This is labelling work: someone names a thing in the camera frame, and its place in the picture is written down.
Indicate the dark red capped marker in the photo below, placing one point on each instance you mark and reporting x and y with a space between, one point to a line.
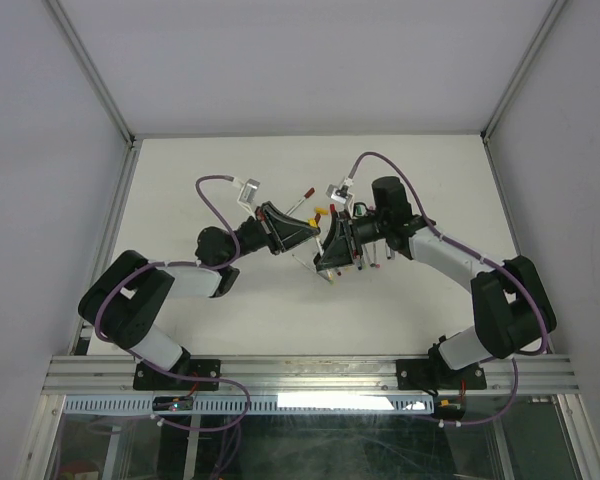
300 201

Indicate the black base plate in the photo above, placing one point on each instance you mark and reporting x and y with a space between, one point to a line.
426 375
202 374

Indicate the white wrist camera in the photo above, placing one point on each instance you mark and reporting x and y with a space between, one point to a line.
342 194
247 192

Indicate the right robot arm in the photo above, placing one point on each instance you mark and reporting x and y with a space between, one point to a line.
510 306

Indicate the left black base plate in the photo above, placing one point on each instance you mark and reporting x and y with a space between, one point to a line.
202 374

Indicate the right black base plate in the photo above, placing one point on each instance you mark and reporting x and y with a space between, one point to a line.
426 375

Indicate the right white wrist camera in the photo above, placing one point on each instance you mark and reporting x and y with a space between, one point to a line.
342 194

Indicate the aluminium front rail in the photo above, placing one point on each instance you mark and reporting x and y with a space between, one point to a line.
529 376

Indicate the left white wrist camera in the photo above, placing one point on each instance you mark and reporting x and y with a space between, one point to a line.
247 192

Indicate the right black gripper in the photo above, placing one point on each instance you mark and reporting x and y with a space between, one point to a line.
337 247

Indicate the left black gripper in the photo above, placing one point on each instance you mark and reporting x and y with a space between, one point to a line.
300 231

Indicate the slotted grey cable duct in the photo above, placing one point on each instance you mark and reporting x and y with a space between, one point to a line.
289 403

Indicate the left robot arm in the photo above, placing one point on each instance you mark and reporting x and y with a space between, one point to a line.
126 303

